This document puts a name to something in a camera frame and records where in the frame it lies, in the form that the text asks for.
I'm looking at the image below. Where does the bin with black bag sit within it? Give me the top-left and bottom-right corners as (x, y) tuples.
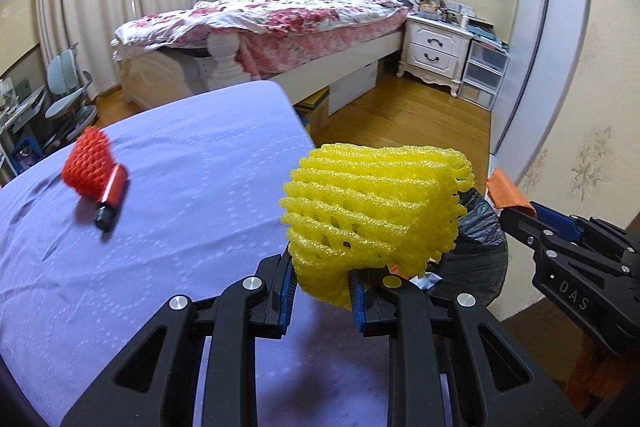
(390, 189), (510, 308)

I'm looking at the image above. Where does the purple tablecloth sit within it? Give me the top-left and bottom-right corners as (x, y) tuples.
(0, 79), (401, 427)

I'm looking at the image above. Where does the orange paper scrap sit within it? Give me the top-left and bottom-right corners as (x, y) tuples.
(486, 171), (533, 214)

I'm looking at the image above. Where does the white study desk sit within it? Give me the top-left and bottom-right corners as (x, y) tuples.
(0, 79), (46, 158)

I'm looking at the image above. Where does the white nightstand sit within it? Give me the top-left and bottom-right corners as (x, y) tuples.
(397, 14), (476, 98)

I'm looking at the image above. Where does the pile of small bedside items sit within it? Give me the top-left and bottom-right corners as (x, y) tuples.
(412, 0), (506, 42)

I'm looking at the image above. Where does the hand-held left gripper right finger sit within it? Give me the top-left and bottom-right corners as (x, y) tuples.
(348, 269), (586, 427)

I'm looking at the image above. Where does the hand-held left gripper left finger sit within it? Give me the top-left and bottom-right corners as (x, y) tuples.
(60, 252), (297, 427)

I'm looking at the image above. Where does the orange foam fruit net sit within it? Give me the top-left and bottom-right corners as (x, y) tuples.
(61, 127), (115, 198)

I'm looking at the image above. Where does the pink floral quilt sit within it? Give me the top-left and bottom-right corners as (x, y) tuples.
(114, 0), (411, 75)

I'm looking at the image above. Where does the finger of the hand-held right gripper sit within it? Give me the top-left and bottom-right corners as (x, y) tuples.
(530, 201), (583, 240)
(500, 207), (553, 253)

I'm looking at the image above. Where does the grey sliding wardrobe door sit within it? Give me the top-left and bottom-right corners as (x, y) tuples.
(492, 0), (596, 158)

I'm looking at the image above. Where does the yellow foam fruit net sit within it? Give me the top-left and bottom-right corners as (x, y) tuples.
(280, 143), (475, 313)

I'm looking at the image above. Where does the clear plastic drawer unit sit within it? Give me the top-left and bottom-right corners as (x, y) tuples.
(457, 38), (511, 110)

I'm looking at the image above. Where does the blue footrest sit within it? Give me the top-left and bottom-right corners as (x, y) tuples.
(12, 137), (46, 172)

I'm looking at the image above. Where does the light blue desk chair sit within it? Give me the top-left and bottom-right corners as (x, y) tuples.
(44, 43), (100, 140)

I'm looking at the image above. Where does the red lighter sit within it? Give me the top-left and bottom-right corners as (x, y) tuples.
(94, 163), (130, 230)

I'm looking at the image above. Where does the white storage box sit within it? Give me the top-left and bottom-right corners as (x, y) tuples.
(327, 62), (379, 116)

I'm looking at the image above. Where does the cardboard box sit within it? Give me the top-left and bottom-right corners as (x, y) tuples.
(295, 88), (331, 135)

